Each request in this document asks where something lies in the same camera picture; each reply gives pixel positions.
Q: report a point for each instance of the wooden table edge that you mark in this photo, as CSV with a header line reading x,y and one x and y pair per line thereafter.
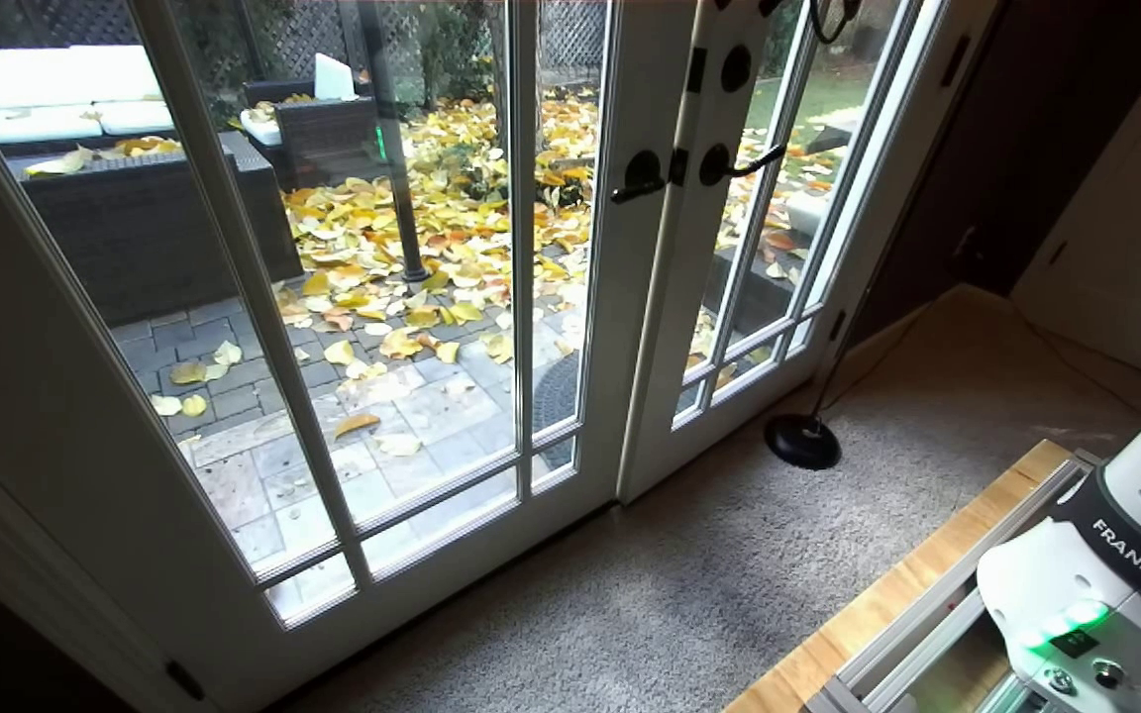
x,y
888,599

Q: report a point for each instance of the aluminium profile base frame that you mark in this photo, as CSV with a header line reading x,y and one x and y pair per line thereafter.
x,y
939,618

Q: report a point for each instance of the white french door wide glass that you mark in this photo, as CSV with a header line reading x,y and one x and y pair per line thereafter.
x,y
623,289

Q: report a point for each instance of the dark outdoor doormat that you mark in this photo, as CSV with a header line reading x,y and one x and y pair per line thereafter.
x,y
554,397

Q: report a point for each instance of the black deadbolt thumb turn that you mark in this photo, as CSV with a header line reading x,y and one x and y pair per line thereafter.
x,y
734,64

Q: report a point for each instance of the white sofa cushion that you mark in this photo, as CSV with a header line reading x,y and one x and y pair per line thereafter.
x,y
96,125
39,78

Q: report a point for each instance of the yellow fallen leaves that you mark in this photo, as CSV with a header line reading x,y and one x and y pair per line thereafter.
x,y
463,221

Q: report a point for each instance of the pale upright chair pillow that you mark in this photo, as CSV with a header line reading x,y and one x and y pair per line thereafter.
x,y
332,78

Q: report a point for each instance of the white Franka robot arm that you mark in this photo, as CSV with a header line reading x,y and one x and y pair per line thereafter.
x,y
1127,581

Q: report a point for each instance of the dark lattice garden fence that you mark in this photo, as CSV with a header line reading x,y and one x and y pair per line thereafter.
x,y
294,33

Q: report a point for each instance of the dark wicker patio chair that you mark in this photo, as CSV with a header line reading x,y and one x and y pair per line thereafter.
x,y
324,141

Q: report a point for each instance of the black patio pole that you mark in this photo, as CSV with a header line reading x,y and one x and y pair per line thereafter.
x,y
396,170

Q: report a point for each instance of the white door frame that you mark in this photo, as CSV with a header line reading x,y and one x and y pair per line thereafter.
x,y
0,548

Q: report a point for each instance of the black door hinge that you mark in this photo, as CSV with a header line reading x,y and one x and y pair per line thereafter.
x,y
954,62
182,677

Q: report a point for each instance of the white french door with deadbolt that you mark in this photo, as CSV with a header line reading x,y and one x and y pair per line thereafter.
x,y
670,289

